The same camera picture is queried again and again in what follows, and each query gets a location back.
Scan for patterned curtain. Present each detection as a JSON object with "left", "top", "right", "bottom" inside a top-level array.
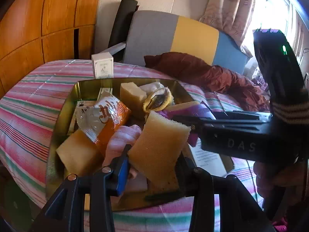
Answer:
[{"left": 199, "top": 0, "right": 259, "bottom": 48}]

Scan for orange snack packet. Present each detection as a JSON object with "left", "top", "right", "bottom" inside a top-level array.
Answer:
[{"left": 75, "top": 96, "right": 132, "bottom": 151}]

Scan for dark red blanket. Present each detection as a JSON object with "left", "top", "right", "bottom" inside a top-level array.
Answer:
[{"left": 144, "top": 52, "right": 271, "bottom": 113}]

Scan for person's right hand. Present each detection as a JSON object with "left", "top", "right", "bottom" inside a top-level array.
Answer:
[{"left": 253, "top": 159, "right": 309, "bottom": 198}]

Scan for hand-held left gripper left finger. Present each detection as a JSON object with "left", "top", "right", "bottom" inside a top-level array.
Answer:
[{"left": 30, "top": 144, "right": 133, "bottom": 232}]

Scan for yellow rolled sock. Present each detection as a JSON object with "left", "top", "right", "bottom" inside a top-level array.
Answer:
[{"left": 142, "top": 88, "right": 173, "bottom": 114}]

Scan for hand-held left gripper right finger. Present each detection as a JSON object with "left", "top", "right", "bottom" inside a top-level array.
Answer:
[{"left": 175, "top": 155, "right": 276, "bottom": 232}]

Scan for wooden wardrobe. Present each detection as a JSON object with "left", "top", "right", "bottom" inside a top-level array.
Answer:
[{"left": 0, "top": 0, "right": 104, "bottom": 97}]

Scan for pink cloth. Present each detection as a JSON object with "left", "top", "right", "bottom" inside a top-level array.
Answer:
[{"left": 104, "top": 124, "right": 148, "bottom": 192}]

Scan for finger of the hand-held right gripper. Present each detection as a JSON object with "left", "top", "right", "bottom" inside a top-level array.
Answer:
[
  {"left": 214, "top": 111, "right": 272, "bottom": 121},
  {"left": 169, "top": 115, "right": 271, "bottom": 136}
]

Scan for purple candy wrapper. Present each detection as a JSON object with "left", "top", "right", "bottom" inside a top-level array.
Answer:
[{"left": 158, "top": 101, "right": 216, "bottom": 148}]

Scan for striped cloth covered desktop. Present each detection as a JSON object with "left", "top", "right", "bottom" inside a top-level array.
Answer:
[{"left": 0, "top": 59, "right": 266, "bottom": 232}]

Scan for gold box with maroon rim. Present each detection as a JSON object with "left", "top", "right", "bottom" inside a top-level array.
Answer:
[{"left": 45, "top": 78, "right": 218, "bottom": 211}]

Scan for large yellow sponge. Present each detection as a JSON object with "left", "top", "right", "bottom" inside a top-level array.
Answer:
[{"left": 128, "top": 111, "right": 192, "bottom": 183}]

